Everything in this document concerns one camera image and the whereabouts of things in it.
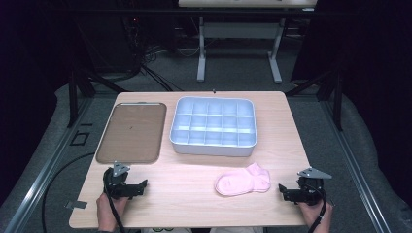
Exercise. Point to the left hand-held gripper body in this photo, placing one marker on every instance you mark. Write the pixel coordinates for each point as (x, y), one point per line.
(116, 187)

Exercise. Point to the white divided storage box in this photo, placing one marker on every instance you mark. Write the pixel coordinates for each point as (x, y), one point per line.
(213, 129)

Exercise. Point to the person's left hand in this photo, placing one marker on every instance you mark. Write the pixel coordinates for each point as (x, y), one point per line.
(105, 213)

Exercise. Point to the black horizontal frame bar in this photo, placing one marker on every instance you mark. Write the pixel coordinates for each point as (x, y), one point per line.
(162, 12)

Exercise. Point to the brown rectangular tray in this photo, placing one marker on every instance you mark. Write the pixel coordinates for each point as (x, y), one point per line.
(132, 132)

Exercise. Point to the person's right hand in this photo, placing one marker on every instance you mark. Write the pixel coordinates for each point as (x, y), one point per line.
(315, 216)

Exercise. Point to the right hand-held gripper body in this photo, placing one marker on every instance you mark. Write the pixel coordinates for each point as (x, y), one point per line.
(309, 194)

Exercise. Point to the pink sock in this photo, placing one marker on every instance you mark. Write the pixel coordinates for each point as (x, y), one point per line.
(241, 183)

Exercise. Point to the white-legged desk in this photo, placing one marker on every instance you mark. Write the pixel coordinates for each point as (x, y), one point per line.
(239, 30)

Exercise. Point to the grey metal floor rail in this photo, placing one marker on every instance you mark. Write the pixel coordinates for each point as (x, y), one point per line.
(353, 168)
(48, 165)

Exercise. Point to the black metal stand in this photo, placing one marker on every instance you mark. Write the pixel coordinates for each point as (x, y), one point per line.
(74, 97)
(337, 97)

